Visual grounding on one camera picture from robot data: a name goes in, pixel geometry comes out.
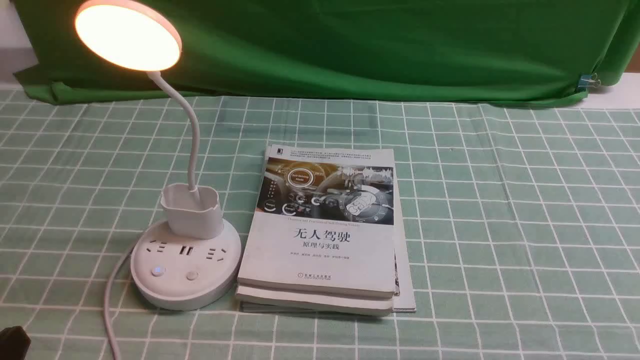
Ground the black object at corner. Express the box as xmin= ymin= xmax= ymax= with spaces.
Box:
xmin=0 ymin=325 xmax=31 ymax=360

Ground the bottom thin white book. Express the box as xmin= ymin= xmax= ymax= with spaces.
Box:
xmin=235 ymin=193 xmax=417 ymax=313

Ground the white desk lamp with sockets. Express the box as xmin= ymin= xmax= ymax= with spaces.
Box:
xmin=74 ymin=0 xmax=242 ymax=312

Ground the white lamp power cable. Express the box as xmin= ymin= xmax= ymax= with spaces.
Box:
xmin=103 ymin=241 xmax=137 ymax=360

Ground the green backdrop cloth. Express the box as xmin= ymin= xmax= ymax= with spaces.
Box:
xmin=11 ymin=0 xmax=640 ymax=109

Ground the middle white book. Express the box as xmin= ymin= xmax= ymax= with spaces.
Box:
xmin=235 ymin=285 xmax=394 ymax=317

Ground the top white self-driving book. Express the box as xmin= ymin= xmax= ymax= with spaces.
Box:
xmin=237 ymin=145 xmax=396 ymax=299

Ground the green checkered tablecloth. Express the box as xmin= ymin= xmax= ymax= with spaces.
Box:
xmin=0 ymin=89 xmax=640 ymax=360

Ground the blue binder clip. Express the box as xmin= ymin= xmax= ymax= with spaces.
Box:
xmin=576 ymin=73 xmax=601 ymax=92

